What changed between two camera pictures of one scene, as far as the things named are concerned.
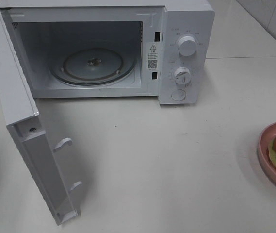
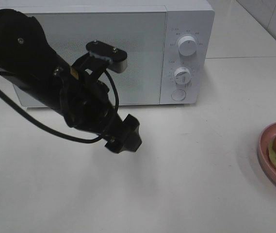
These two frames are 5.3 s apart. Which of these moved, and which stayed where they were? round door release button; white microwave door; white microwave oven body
Moved: white microwave door
Stayed: round door release button; white microwave oven body
